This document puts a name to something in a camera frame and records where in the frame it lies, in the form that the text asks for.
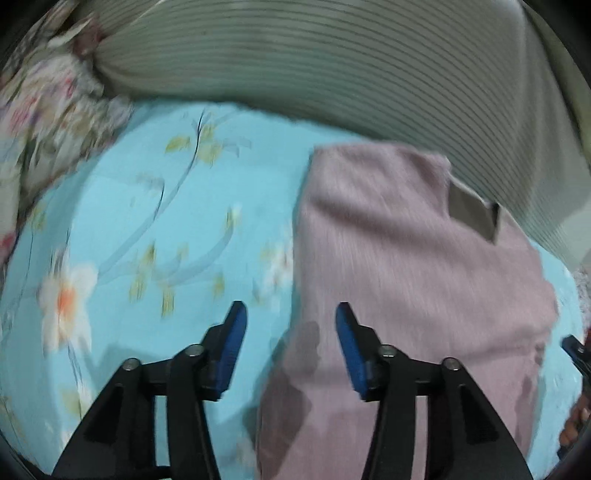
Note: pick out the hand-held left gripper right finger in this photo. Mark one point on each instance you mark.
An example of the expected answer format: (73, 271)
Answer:
(353, 355)

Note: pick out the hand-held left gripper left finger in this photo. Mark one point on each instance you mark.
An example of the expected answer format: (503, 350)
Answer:
(231, 350)

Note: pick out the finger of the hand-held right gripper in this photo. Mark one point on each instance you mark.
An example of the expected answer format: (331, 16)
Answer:
(577, 350)

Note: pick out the pink knit garment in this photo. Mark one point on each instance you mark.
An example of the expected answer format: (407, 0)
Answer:
(406, 258)

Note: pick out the person's right hand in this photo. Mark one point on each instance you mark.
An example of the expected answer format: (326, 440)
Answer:
(574, 427)

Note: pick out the blue floral bedsheet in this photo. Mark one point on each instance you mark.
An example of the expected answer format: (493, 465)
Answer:
(138, 240)

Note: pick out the green striped pillow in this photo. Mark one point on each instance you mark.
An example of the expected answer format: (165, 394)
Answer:
(323, 69)

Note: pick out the floral ruffled pillow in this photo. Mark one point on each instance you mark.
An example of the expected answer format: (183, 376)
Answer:
(60, 115)

